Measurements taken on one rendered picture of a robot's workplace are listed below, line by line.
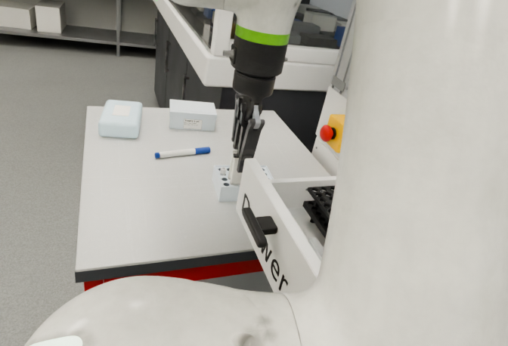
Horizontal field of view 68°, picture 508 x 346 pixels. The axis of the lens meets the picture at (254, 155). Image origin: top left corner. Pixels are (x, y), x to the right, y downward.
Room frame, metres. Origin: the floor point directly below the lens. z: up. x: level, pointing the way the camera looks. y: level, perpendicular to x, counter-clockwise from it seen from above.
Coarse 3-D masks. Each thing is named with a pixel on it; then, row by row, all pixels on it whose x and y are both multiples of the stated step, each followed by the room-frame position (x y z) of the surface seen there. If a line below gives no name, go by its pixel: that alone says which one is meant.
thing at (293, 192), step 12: (276, 180) 0.55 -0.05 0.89; (288, 180) 0.56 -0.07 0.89; (300, 180) 0.56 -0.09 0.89; (312, 180) 0.57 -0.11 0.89; (324, 180) 0.58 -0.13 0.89; (288, 192) 0.55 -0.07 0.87; (300, 192) 0.56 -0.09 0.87; (288, 204) 0.55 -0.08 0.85; (300, 204) 0.56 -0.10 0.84; (300, 216) 0.54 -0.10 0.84; (300, 228) 0.51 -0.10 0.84; (312, 228) 0.51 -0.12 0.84; (324, 240) 0.49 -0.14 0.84
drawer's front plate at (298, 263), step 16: (256, 160) 0.54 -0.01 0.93; (256, 176) 0.49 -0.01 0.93; (240, 192) 0.54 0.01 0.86; (256, 192) 0.48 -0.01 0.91; (272, 192) 0.46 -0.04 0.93; (240, 208) 0.53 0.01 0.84; (256, 208) 0.47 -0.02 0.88; (272, 208) 0.43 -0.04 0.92; (288, 224) 0.39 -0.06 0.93; (272, 240) 0.41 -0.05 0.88; (288, 240) 0.38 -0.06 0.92; (304, 240) 0.37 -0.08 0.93; (272, 256) 0.40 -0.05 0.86; (288, 256) 0.37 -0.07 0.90; (304, 256) 0.34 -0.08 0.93; (288, 272) 0.36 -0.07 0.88; (304, 272) 0.33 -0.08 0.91; (272, 288) 0.38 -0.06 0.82; (288, 288) 0.35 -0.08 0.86; (304, 288) 0.32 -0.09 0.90
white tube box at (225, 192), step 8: (216, 168) 0.71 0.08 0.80; (264, 168) 0.75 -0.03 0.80; (216, 176) 0.68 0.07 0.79; (224, 176) 0.68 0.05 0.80; (216, 184) 0.67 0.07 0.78; (224, 184) 0.66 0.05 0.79; (216, 192) 0.66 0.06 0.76; (224, 192) 0.64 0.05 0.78; (232, 192) 0.65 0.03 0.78; (224, 200) 0.64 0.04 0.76; (232, 200) 0.65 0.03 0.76
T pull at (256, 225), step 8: (248, 208) 0.43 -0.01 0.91; (248, 216) 0.41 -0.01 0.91; (264, 216) 0.42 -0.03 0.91; (248, 224) 0.41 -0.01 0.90; (256, 224) 0.40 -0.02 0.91; (264, 224) 0.40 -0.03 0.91; (272, 224) 0.41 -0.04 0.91; (256, 232) 0.38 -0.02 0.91; (264, 232) 0.39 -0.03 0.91; (272, 232) 0.40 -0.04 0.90; (256, 240) 0.38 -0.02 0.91; (264, 240) 0.37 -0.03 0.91
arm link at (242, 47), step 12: (240, 48) 0.62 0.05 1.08; (252, 48) 0.62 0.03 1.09; (264, 48) 0.62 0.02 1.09; (276, 48) 0.62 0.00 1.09; (240, 60) 0.62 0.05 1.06; (252, 60) 0.61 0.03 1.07; (264, 60) 0.62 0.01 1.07; (276, 60) 0.63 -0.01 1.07; (240, 72) 0.64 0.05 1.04; (252, 72) 0.61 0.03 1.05; (264, 72) 0.62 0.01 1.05; (276, 72) 0.63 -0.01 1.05
